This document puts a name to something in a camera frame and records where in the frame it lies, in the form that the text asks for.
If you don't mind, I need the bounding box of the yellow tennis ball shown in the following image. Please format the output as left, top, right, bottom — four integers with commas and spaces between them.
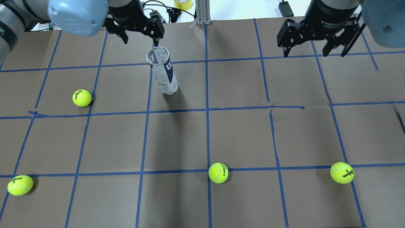
72, 90, 92, 107
7, 175, 34, 196
330, 162, 354, 184
208, 162, 229, 184

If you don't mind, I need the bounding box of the yellow tennis ball lower right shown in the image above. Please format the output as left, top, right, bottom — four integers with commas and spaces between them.
330, 162, 354, 184

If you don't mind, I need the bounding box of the yellow tennis ball lower left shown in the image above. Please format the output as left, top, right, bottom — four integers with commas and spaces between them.
7, 175, 34, 196

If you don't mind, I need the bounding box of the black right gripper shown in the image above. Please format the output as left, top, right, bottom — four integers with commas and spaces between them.
277, 17, 361, 57

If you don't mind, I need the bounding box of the white Wilson tennis ball can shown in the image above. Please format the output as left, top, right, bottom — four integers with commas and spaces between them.
146, 47, 178, 95

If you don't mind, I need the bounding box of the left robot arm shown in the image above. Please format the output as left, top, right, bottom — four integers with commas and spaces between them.
0, 0, 165, 62

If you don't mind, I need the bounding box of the yellow tape roll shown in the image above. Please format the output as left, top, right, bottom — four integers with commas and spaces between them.
173, 0, 193, 11

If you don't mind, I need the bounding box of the yellow tennis ball centre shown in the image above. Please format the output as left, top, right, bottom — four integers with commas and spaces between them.
208, 162, 229, 184

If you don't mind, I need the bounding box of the aluminium frame post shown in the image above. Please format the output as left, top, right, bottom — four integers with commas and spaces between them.
195, 0, 211, 25

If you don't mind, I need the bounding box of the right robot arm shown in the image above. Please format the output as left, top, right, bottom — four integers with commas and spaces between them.
277, 0, 405, 57

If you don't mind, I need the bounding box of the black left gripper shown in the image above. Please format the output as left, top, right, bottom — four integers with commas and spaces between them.
104, 6, 166, 47

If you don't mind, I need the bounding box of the yellow tennis ball upper left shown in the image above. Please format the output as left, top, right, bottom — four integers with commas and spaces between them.
72, 90, 92, 107

